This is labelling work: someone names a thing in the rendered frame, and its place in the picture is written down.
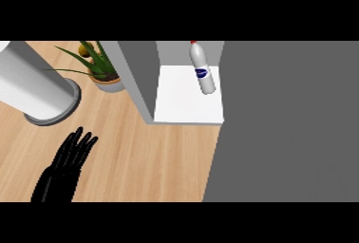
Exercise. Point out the dark grey cabinet door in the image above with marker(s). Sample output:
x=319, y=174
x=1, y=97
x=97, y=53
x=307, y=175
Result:
x=290, y=126

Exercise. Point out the green potted aloe plant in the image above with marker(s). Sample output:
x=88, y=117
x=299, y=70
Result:
x=104, y=73

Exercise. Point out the white cylinder with grey rim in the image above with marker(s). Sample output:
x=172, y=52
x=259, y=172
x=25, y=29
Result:
x=33, y=85

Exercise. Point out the small yellow-brown round object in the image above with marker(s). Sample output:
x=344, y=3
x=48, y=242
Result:
x=85, y=50

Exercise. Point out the grey cabinet with white shelf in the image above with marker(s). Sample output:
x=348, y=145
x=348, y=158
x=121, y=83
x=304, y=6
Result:
x=187, y=98

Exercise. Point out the white plastic water bottle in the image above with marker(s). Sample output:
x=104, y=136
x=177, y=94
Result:
x=203, y=72

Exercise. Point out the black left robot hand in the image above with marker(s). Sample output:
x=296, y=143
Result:
x=66, y=164

